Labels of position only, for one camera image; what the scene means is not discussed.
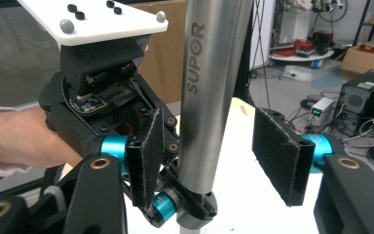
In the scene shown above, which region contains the tall brown cardboard box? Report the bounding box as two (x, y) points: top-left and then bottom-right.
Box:
(131, 0), (190, 104)

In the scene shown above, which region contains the flat cardboard box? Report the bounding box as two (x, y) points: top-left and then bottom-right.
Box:
(339, 42), (374, 75)

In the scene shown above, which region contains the round white table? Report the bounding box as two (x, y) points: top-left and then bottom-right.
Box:
(268, 38), (335, 63)

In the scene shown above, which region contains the clear plastic bag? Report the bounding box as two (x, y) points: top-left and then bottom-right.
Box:
(282, 63), (317, 83)

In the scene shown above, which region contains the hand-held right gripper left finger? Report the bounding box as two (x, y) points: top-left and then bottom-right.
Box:
(100, 108), (166, 209)

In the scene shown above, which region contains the small black cable coil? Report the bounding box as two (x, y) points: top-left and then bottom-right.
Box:
(299, 97), (317, 111)

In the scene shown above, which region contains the small white power unit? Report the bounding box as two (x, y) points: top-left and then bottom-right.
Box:
(309, 97), (336, 127)

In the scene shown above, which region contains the stainless steel ladle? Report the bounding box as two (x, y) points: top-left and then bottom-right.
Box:
(176, 0), (254, 234)

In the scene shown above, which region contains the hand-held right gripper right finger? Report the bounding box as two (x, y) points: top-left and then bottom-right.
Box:
(252, 106), (334, 208)

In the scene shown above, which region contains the black computer tower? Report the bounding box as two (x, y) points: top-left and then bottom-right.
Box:
(333, 68), (374, 138)

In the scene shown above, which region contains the grey screen panel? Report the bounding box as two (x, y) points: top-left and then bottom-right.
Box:
(0, 5), (63, 109)

